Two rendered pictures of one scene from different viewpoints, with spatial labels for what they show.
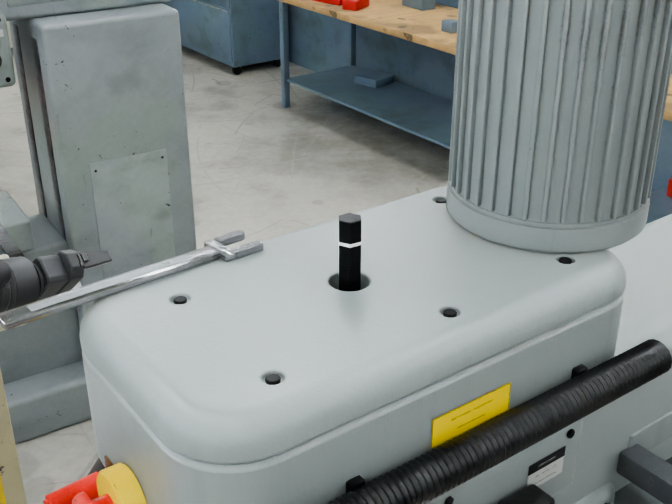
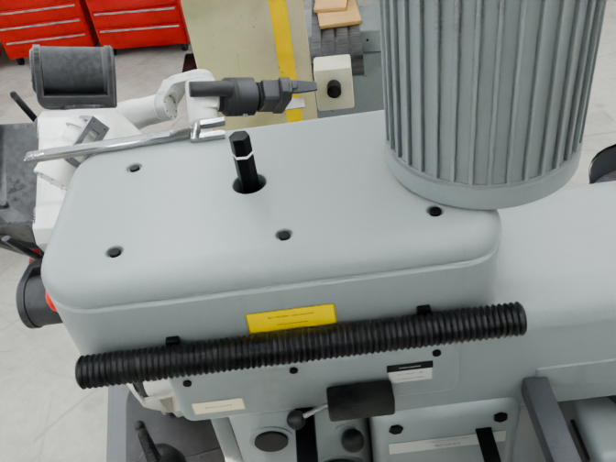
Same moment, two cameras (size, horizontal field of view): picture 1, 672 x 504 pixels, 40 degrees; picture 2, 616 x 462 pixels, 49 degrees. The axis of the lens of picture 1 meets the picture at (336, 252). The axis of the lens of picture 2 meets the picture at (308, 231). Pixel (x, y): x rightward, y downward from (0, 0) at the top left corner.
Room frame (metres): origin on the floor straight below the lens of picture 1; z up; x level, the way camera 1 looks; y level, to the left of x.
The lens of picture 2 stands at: (0.28, -0.43, 2.32)
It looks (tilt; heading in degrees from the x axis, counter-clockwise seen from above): 41 degrees down; 39
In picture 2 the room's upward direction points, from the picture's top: 9 degrees counter-clockwise
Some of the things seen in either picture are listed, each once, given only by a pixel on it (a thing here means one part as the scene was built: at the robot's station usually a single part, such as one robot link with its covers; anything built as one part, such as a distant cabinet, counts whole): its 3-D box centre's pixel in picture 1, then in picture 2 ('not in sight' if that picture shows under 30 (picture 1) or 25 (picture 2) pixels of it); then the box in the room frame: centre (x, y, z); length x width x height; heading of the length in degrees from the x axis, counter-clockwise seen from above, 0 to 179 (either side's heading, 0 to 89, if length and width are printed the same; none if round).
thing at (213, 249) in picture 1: (135, 277); (125, 142); (0.71, 0.18, 1.89); 0.24 x 0.04 x 0.01; 129
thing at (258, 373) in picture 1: (361, 351); (273, 236); (0.72, -0.02, 1.81); 0.47 x 0.26 x 0.16; 126
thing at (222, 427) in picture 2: not in sight; (228, 426); (0.65, 0.08, 1.45); 0.04 x 0.04 x 0.21; 36
